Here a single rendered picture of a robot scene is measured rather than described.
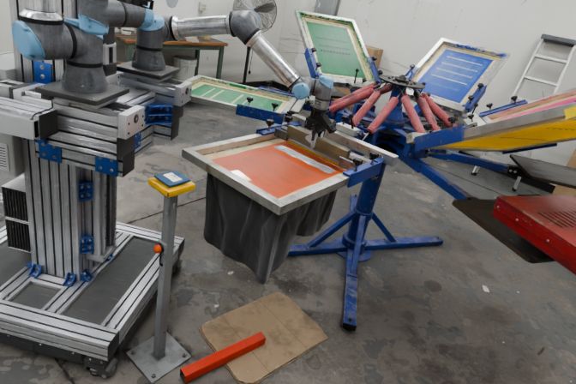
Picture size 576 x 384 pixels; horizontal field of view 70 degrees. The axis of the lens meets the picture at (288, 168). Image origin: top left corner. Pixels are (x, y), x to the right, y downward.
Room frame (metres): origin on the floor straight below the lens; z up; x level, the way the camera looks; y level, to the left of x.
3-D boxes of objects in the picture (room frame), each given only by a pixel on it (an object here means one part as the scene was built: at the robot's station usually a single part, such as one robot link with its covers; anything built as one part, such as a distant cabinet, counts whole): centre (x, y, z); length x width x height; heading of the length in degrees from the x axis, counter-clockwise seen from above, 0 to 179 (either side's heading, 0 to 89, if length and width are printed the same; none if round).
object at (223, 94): (2.74, 0.30, 1.05); 1.08 x 0.61 x 0.23; 85
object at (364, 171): (1.83, -0.36, 0.97); 0.30 x 0.05 x 0.07; 145
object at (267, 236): (1.56, 0.18, 0.74); 0.45 x 0.03 x 0.43; 55
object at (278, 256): (1.63, -0.13, 0.74); 0.46 x 0.04 x 0.42; 145
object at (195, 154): (1.80, 0.01, 0.97); 0.79 x 0.58 x 0.04; 145
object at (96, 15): (1.17, 0.60, 1.56); 0.11 x 0.08 x 0.11; 150
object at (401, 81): (2.66, -0.60, 0.67); 0.39 x 0.39 x 1.35
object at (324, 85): (1.98, -0.10, 1.31); 0.09 x 0.08 x 0.11; 87
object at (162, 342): (1.40, 0.43, 0.48); 0.22 x 0.22 x 0.96; 55
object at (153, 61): (1.90, 0.74, 1.31); 0.15 x 0.15 x 0.10
